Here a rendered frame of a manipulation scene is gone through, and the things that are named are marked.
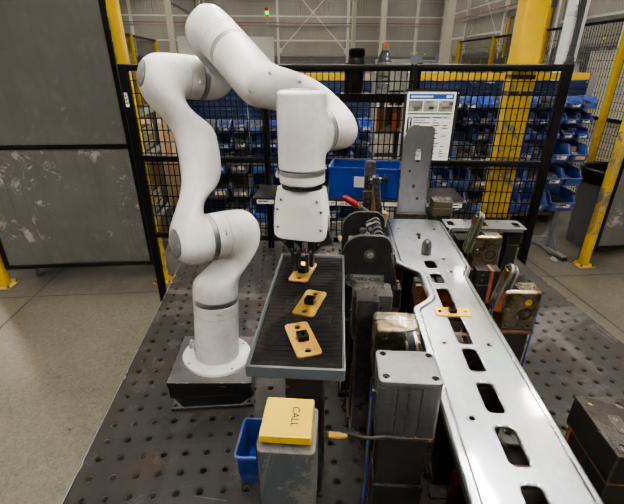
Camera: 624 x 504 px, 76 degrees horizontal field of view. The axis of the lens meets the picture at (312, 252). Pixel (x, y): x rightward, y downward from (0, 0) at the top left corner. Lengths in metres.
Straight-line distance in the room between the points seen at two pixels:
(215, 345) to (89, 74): 2.30
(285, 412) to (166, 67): 0.78
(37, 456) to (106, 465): 1.16
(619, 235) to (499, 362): 3.37
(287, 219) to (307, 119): 0.18
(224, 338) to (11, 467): 1.39
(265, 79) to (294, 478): 0.64
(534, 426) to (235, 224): 0.74
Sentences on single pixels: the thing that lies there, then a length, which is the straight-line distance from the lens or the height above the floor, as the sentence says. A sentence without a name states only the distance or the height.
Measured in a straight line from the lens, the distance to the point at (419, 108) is 1.89.
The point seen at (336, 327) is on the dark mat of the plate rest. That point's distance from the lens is 0.65.
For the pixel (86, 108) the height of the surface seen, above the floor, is 1.29.
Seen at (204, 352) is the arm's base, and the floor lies 0.84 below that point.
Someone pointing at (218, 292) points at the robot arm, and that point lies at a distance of 1.05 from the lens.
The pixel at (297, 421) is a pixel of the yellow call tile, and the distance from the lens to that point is 0.51.
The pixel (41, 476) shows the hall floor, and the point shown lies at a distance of 2.21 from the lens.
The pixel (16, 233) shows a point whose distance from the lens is 3.65.
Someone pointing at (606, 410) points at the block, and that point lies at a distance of 0.85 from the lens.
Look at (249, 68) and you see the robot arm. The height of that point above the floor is 1.54.
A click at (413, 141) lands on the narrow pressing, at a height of 1.28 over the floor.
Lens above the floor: 1.54
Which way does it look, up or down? 25 degrees down
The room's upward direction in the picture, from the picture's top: straight up
